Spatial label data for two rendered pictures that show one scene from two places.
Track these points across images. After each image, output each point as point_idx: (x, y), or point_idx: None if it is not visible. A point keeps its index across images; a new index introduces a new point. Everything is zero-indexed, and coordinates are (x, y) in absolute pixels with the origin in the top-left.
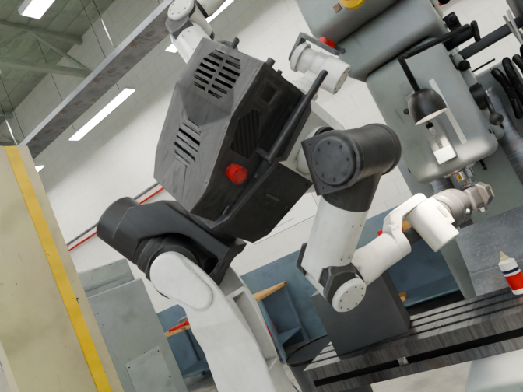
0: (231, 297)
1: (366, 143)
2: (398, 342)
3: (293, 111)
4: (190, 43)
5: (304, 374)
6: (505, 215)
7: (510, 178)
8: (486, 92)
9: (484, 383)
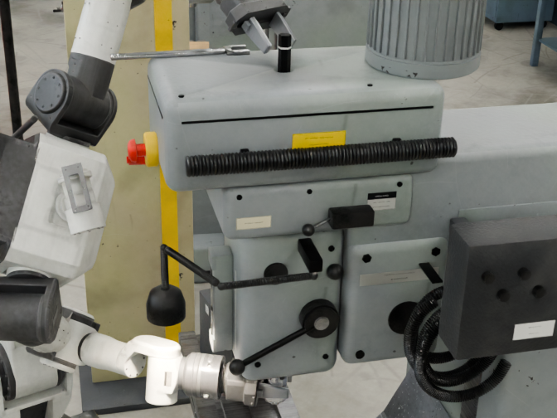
0: None
1: None
2: (204, 400)
3: (2, 245)
4: (79, 24)
5: (178, 336)
6: (439, 410)
7: (460, 390)
8: (315, 323)
9: None
